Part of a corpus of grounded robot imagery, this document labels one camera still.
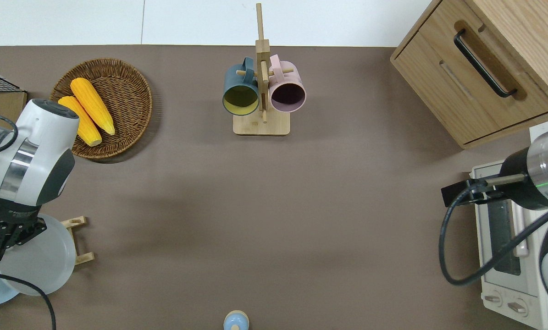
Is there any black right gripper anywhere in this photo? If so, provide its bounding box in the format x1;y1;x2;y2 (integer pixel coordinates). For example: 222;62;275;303
441;147;548;212

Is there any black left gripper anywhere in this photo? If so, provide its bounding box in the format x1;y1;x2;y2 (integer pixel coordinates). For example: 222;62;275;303
0;196;48;263

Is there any gray plate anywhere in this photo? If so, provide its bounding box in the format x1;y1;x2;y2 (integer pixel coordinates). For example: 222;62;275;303
0;213;77;297

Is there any wooden plate rack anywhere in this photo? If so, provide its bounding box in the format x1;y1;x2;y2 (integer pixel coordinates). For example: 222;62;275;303
60;216;96;266

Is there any white toaster oven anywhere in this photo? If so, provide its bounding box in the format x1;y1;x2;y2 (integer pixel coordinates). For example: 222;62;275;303
470;117;548;330

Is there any wooden cabinet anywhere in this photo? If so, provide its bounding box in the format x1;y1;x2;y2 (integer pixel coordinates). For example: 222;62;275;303
389;0;548;150

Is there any yellow corn cob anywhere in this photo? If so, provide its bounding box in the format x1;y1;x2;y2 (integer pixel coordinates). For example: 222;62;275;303
57;95;103;147
70;77;116;136

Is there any brown wicker basket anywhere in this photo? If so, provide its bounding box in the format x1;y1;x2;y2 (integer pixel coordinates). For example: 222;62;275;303
50;58;154;160

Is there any blue call bell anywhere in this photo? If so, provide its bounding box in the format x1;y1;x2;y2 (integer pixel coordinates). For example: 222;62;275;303
223;310;250;330

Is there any brown table mat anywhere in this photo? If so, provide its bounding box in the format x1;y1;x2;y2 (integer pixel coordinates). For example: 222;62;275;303
0;44;548;330

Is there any pink mug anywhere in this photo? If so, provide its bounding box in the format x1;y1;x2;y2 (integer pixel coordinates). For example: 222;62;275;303
268;54;307;114

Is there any wooden mug tree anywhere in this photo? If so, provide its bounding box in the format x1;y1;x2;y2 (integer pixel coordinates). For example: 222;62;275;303
232;3;291;137

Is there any dark blue mug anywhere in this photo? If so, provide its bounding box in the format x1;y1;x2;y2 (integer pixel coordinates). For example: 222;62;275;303
222;56;261;116

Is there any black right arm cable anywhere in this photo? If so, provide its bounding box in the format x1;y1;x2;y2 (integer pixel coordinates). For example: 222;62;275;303
438;186;548;287

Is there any black cabinet handle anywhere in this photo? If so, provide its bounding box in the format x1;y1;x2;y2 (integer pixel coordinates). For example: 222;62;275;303
454;29;518;99

